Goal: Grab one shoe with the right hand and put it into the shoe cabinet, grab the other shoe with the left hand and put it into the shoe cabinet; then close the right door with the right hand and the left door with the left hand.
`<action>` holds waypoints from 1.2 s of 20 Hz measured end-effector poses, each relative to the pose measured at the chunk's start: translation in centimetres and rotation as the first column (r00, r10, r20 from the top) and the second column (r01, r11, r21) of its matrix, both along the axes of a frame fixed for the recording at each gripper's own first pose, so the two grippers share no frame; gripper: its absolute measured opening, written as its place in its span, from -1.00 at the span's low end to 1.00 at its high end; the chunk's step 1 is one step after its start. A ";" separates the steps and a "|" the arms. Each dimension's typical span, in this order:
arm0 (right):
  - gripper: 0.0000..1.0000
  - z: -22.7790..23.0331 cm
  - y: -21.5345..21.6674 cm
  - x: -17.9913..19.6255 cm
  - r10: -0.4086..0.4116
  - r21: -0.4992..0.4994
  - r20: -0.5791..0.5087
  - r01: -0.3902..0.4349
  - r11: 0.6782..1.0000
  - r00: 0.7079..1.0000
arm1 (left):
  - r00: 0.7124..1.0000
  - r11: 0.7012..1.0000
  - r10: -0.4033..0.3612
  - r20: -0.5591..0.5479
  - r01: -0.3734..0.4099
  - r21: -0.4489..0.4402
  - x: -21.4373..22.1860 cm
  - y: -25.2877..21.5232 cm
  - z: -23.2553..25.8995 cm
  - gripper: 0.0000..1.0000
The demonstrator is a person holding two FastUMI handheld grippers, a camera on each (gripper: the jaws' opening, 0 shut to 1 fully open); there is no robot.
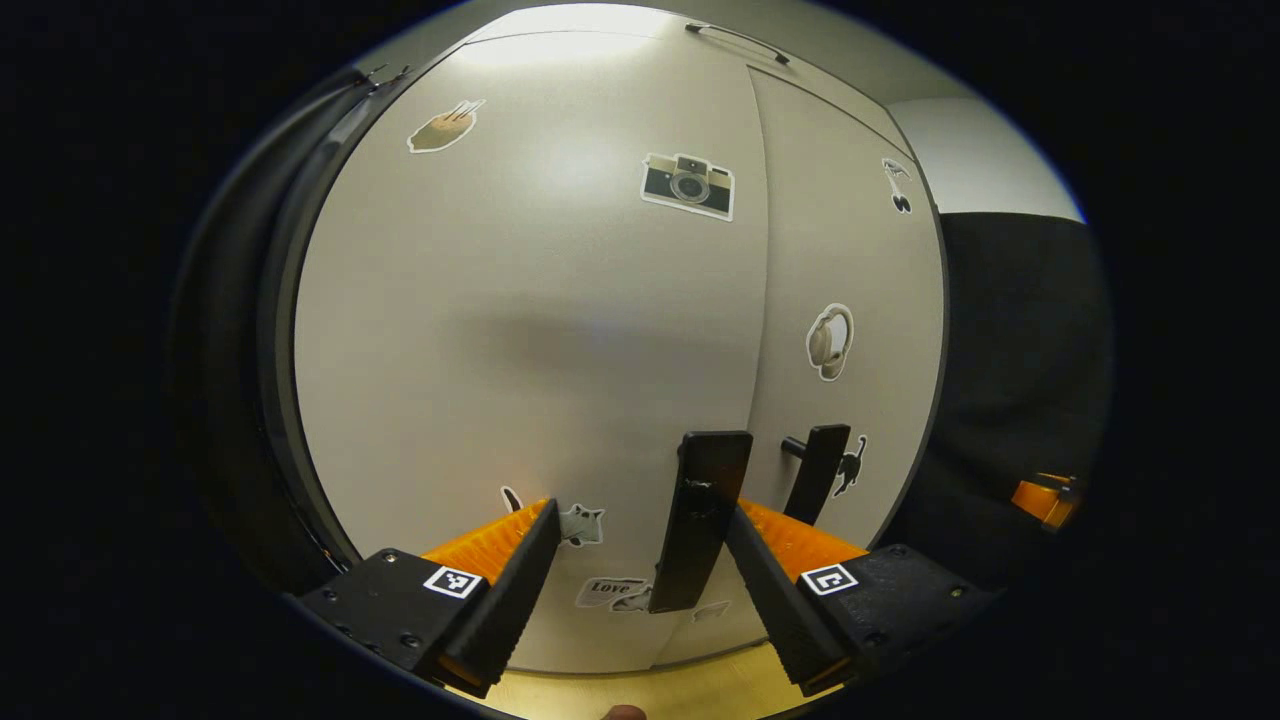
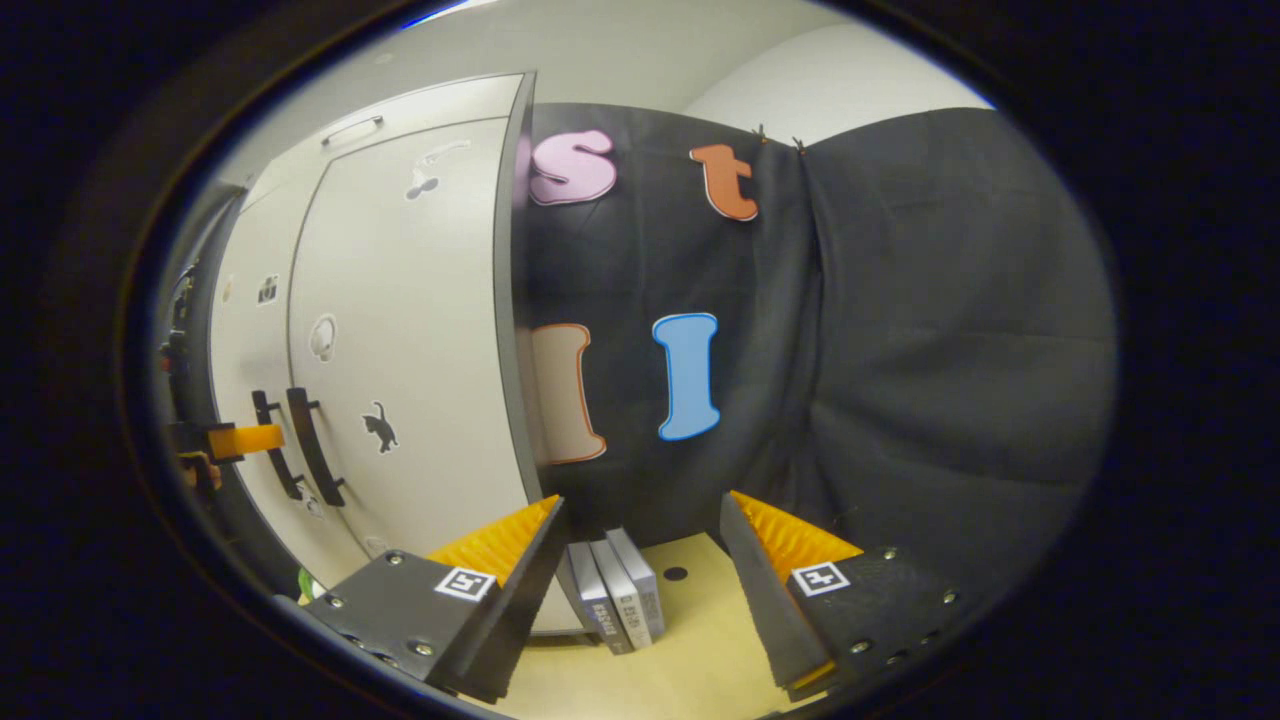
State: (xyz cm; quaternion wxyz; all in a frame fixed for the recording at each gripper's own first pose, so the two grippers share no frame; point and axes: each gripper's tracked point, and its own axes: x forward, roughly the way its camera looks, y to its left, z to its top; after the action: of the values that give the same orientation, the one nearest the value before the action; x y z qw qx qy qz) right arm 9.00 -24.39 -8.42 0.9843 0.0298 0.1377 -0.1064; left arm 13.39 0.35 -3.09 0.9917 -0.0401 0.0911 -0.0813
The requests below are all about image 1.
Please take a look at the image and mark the white cabinet drawer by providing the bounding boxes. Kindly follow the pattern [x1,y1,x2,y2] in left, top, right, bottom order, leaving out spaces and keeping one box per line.
[462,2,916,156]

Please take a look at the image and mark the black backdrop cloth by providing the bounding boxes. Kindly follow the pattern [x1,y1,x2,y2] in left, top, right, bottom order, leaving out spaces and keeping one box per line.
[170,65,1116,601]

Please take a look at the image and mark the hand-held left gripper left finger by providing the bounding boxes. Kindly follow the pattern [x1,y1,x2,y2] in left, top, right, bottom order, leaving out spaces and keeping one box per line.
[290,498,563,701]

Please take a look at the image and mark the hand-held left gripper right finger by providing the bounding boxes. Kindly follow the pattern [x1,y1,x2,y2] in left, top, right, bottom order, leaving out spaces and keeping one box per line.
[722,500,993,699]

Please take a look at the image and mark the black door handle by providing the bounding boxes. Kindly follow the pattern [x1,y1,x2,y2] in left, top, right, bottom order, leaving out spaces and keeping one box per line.
[781,424,852,527]
[648,430,755,614]

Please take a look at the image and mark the black drawer handle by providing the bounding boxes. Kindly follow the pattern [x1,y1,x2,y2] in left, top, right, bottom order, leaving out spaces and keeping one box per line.
[685,22,791,67]

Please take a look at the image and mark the white shoe cabinet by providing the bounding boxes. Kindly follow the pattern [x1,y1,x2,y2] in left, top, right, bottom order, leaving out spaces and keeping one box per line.
[255,0,951,681]

